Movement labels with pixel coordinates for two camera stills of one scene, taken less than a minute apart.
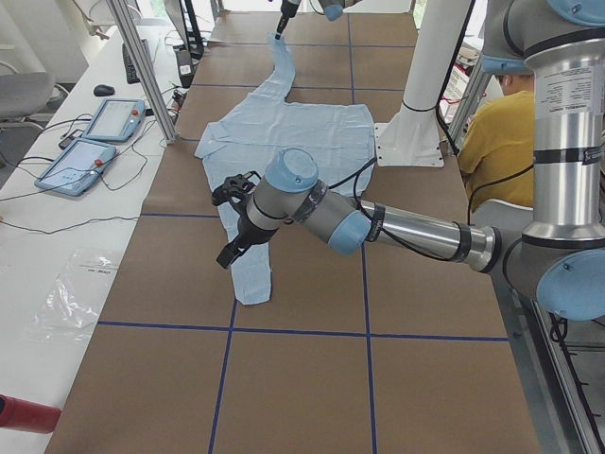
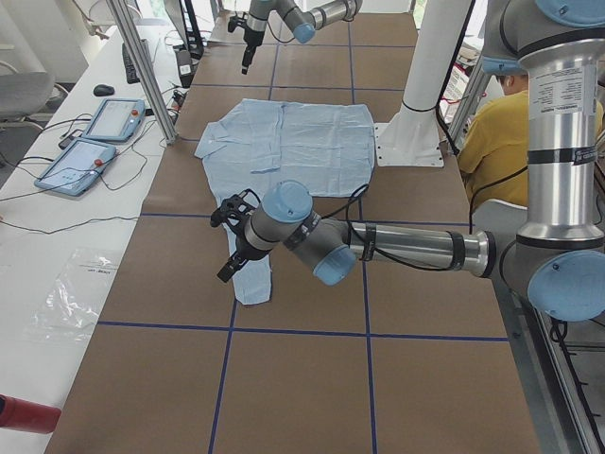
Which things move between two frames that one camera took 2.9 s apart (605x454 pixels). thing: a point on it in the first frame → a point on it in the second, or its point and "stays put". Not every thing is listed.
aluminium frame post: x=145 y=69 stays put
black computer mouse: x=103 y=90 stays put
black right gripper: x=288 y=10 → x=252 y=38
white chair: x=509 y=219 stays put
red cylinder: x=25 y=415 stays put
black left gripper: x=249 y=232 → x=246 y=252
